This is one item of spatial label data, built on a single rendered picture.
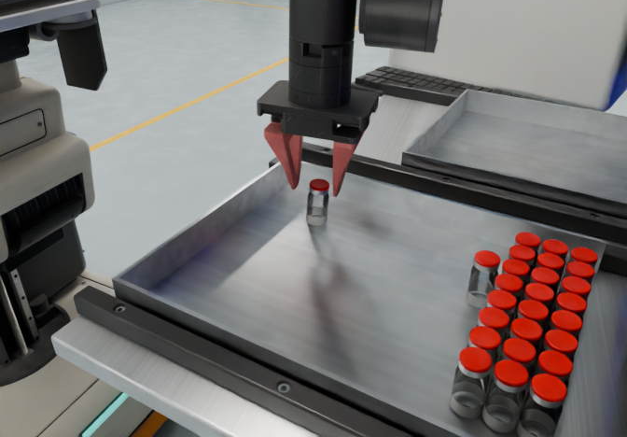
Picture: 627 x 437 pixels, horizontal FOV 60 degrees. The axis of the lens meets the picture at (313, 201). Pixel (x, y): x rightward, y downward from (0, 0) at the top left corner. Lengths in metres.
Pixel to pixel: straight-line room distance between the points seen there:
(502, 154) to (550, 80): 0.47
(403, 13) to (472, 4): 0.79
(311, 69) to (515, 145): 0.39
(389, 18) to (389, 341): 0.25
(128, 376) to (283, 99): 0.26
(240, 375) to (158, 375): 0.07
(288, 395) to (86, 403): 0.92
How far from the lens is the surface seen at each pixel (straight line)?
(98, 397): 1.28
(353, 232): 0.56
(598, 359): 0.48
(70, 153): 1.02
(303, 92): 0.49
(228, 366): 0.40
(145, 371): 0.44
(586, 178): 0.74
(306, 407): 0.38
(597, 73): 1.19
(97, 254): 2.18
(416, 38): 0.46
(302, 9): 0.47
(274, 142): 0.51
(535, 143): 0.81
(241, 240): 0.55
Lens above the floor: 1.19
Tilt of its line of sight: 30 degrees down
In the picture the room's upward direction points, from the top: straight up
